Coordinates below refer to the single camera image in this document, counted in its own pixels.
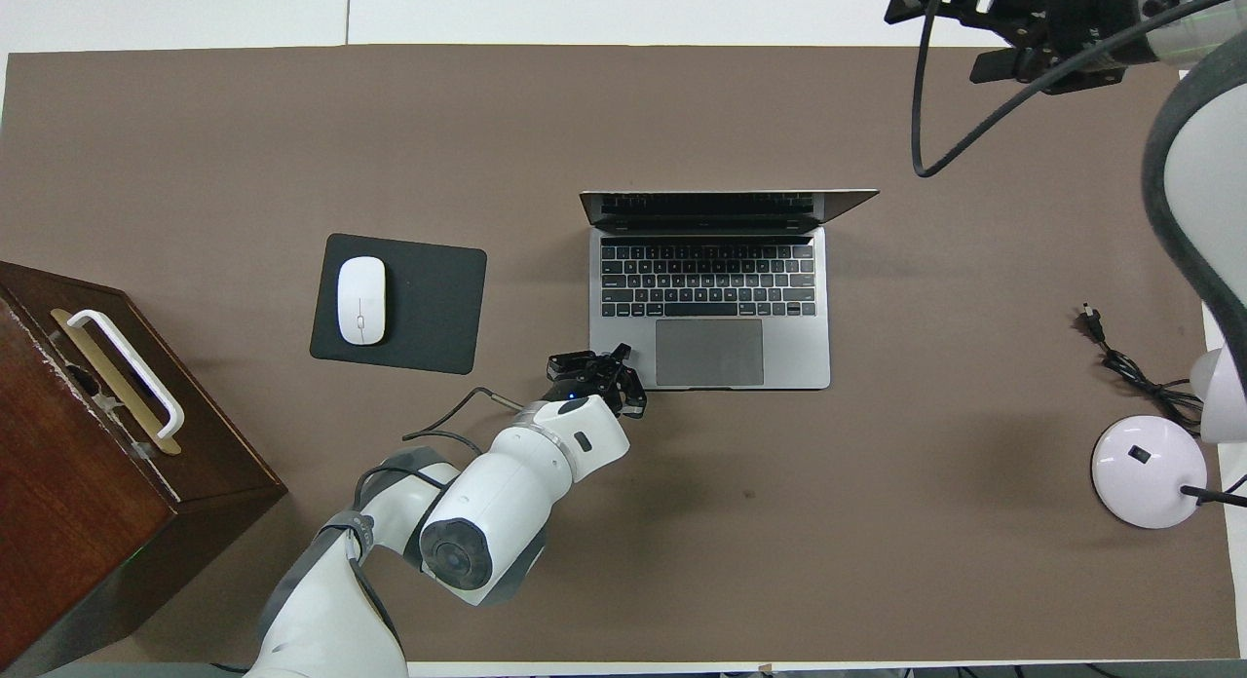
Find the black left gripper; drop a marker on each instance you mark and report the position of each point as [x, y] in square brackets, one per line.
[589, 384]

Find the black mouse pad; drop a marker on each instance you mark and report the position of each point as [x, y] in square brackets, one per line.
[429, 308]

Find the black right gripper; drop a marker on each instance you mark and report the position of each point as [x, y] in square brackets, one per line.
[1072, 25]

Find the silver laptop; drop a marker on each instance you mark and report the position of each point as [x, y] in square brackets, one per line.
[623, 357]

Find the brown wooden box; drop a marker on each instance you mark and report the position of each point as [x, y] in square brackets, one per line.
[58, 483]

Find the white computer mouse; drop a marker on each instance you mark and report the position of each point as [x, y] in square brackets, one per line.
[361, 300]

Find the white desk lamp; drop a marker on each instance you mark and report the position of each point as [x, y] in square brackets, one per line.
[1145, 483]

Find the large brown table mat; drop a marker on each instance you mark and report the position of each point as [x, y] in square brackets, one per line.
[682, 123]

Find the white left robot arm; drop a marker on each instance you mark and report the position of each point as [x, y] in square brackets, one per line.
[507, 503]

